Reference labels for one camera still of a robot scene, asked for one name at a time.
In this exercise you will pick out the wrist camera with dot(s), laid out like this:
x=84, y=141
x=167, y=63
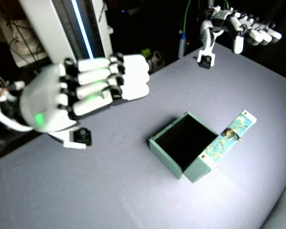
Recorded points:
x=206, y=59
x=82, y=137

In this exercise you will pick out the yellow-green small object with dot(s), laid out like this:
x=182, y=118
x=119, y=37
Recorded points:
x=146, y=52

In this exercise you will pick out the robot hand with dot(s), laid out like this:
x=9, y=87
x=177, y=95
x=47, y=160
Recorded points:
x=47, y=100
x=257, y=33

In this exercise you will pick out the grey table cloth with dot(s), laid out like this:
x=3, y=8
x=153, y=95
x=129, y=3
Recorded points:
x=85, y=186

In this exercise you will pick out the white robot body column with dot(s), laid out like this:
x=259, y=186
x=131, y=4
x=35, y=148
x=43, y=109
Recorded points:
x=50, y=31

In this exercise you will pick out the white background device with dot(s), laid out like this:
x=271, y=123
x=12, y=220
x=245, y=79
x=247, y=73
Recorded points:
x=156, y=60

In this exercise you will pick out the teal hinged box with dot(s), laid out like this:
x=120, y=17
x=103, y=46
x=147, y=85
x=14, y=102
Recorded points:
x=188, y=164

